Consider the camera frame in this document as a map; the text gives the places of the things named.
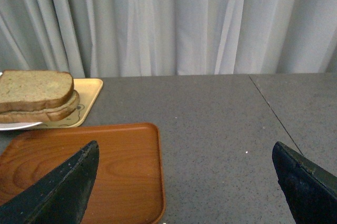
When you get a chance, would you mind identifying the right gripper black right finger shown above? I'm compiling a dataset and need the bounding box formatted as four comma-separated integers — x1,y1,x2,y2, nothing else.
272,141,336,223

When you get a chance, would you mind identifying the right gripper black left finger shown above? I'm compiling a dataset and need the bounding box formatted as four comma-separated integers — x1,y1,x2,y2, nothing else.
1,141,100,223

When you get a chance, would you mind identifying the bread slice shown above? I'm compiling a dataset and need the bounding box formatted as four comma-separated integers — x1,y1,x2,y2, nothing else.
1,70,74,113
1,90,80,124

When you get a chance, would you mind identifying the brown wooden tray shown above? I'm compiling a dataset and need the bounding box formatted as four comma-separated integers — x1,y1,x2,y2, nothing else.
1,123,166,223

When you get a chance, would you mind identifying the yellow bear tray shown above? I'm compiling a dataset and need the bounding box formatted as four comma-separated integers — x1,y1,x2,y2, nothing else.
32,78,103,129

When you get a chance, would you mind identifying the white curtain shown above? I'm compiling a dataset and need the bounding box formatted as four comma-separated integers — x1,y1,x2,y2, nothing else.
1,0,336,78

